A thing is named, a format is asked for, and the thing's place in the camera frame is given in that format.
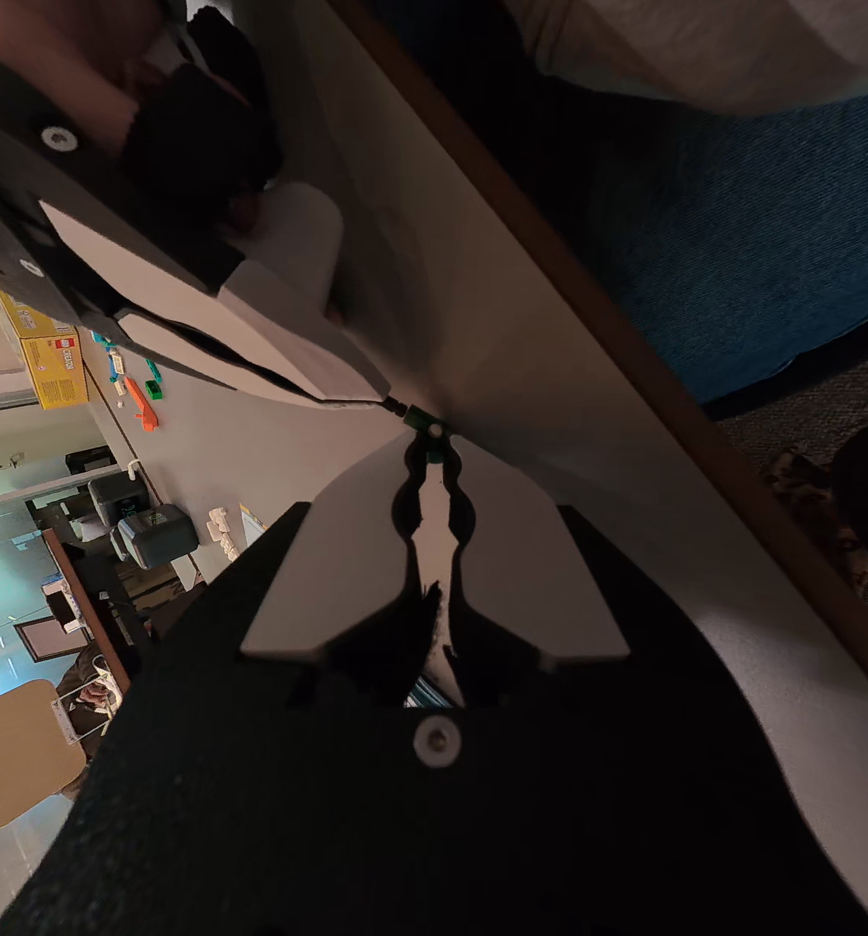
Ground pile of white lego bricks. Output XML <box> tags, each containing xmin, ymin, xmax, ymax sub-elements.
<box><xmin>206</xmin><ymin>507</ymin><xmax>243</xmax><ymax>563</ymax></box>

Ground orange brick separator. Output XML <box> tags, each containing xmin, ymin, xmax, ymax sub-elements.
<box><xmin>122</xmin><ymin>376</ymin><xmax>161</xmax><ymax>434</ymax></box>

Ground person's blue jeans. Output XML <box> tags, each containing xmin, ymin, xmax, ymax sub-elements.
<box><xmin>543</xmin><ymin>86</ymin><xmax>868</xmax><ymax>405</ymax></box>

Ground teal lego piece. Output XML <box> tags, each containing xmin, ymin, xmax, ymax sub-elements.
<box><xmin>89</xmin><ymin>329</ymin><xmax>161</xmax><ymax>381</ymax></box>

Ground person's grey shirt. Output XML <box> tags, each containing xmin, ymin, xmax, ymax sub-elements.
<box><xmin>503</xmin><ymin>0</ymin><xmax>868</xmax><ymax>119</ymax></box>

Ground dark green lego connector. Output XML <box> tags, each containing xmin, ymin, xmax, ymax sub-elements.
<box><xmin>402</xmin><ymin>409</ymin><xmax>451</xmax><ymax>467</ymax></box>

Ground yellow cardboard box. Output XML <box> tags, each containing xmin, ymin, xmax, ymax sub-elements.
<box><xmin>0</xmin><ymin>281</ymin><xmax>91</xmax><ymax>412</ymax></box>

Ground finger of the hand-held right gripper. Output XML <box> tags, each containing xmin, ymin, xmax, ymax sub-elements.
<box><xmin>39</xmin><ymin>202</ymin><xmax>392</xmax><ymax>403</ymax></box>
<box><xmin>118</xmin><ymin>309</ymin><xmax>391</xmax><ymax>410</ymax></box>

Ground tan chair seat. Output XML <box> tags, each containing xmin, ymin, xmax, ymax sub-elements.
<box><xmin>0</xmin><ymin>679</ymin><xmax>88</xmax><ymax>832</ymax></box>

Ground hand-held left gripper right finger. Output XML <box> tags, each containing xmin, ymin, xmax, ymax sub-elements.
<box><xmin>443</xmin><ymin>436</ymin><xmax>632</xmax><ymax>671</ymax></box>

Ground dark grey hard case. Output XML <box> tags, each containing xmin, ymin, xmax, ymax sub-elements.
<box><xmin>86</xmin><ymin>471</ymin><xmax>148</xmax><ymax>529</ymax></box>
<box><xmin>114</xmin><ymin>503</ymin><xmax>201</xmax><ymax>572</ymax></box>

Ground person's right hand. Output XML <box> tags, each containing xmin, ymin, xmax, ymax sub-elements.
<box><xmin>0</xmin><ymin>0</ymin><xmax>212</xmax><ymax>147</ymax></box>

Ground dark framed board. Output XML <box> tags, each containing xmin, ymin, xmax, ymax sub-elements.
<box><xmin>16</xmin><ymin>616</ymin><xmax>93</xmax><ymax>663</ymax></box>

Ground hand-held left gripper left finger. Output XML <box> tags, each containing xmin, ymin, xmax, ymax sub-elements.
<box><xmin>239</xmin><ymin>431</ymin><xmax>416</xmax><ymax>666</ymax></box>

